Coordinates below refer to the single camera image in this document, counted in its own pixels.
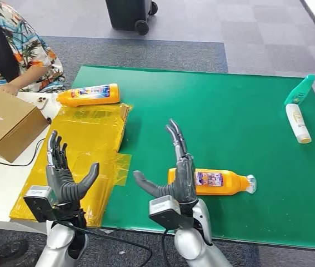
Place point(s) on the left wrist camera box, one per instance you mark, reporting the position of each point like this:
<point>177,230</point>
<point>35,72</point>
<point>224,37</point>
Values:
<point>39,202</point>

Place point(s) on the person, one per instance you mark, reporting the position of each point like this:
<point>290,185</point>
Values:
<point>21,44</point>

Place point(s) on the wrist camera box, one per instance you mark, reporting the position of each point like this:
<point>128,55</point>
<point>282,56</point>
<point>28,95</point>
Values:
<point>39,202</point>
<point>165,212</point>

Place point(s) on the teal plastic bottle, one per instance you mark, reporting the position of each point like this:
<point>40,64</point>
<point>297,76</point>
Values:
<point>300,90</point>

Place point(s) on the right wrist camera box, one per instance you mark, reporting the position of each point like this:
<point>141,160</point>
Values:
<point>165,212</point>

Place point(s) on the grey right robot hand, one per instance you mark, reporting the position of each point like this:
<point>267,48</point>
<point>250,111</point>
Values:
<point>184,177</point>

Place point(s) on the green table mat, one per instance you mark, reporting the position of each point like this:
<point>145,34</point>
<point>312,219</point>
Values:
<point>215,121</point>

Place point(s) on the yellow taped cardboard sheet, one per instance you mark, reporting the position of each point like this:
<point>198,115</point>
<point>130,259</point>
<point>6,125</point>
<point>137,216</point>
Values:
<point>90,132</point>

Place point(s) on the black shoe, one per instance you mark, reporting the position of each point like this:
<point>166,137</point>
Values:
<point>10,248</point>

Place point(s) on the person's hand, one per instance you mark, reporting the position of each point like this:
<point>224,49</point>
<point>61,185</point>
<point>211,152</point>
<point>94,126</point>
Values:
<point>7,89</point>

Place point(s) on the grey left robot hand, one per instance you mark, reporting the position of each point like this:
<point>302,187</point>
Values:
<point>59,180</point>

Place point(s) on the pale smartphone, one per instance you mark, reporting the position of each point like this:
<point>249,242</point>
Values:
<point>41,103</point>

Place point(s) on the brown cardboard box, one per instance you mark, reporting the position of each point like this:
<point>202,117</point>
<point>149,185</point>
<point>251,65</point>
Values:
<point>4,121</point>

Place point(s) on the white bottle with yellow cap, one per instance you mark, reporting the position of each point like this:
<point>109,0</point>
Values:
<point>297,121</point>

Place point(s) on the orange bottle with clear cap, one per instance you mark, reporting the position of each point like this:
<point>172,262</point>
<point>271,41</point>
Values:
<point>224,182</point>

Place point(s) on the black wheeled bin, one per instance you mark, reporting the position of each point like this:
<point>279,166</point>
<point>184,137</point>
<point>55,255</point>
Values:
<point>129,14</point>

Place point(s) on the orange bottle with blue label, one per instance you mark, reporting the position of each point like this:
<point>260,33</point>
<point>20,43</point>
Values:
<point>90,94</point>

